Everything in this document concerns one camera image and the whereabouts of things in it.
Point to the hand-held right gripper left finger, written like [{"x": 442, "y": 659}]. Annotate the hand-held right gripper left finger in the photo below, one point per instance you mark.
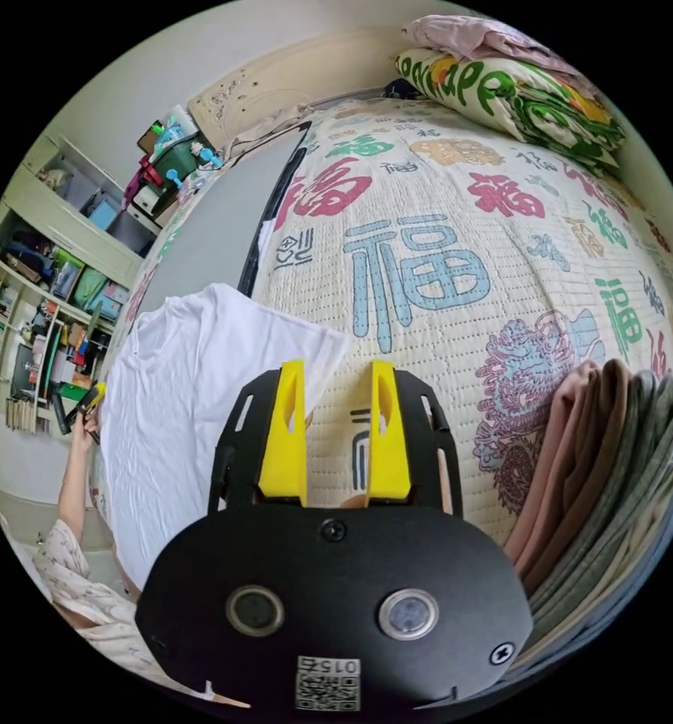
[{"x": 283, "y": 441}]

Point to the pink folded cloth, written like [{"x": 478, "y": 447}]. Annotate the pink folded cloth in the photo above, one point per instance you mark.
[{"x": 472, "y": 39}]

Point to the person's right hand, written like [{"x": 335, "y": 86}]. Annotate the person's right hand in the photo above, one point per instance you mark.
[{"x": 354, "y": 502}]

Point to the green basket with clutter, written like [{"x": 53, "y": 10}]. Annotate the green basket with clutter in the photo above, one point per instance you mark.
[{"x": 172, "y": 153}]

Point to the person's body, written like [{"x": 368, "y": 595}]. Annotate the person's body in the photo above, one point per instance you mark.
[{"x": 99, "y": 599}]

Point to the pale green shelf cupboard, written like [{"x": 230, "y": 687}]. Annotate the pale green shelf cupboard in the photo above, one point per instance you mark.
[{"x": 48, "y": 283}]

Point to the bed with printed quilt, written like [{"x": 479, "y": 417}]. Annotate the bed with printed quilt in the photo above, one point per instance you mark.
[{"x": 455, "y": 271}]

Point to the folded green printed blanket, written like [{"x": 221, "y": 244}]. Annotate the folded green printed blanket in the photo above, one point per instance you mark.
[{"x": 517, "y": 102}]

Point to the white short sleeve shirt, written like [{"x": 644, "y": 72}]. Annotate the white short sleeve shirt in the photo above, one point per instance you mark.
[{"x": 189, "y": 396}]

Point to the pile of clothes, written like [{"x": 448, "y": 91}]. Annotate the pile of clothes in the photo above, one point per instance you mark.
[{"x": 608, "y": 481}]

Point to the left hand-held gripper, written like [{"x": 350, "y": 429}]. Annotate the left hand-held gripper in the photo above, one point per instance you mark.
[{"x": 82, "y": 412}]

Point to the person's left forearm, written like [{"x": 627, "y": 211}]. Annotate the person's left forearm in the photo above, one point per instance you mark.
[{"x": 75, "y": 492}]

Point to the person's left hand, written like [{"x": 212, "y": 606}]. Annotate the person's left hand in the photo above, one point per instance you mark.
[{"x": 84, "y": 438}]

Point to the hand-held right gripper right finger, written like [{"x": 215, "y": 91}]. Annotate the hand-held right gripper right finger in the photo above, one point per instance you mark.
[{"x": 390, "y": 447}]

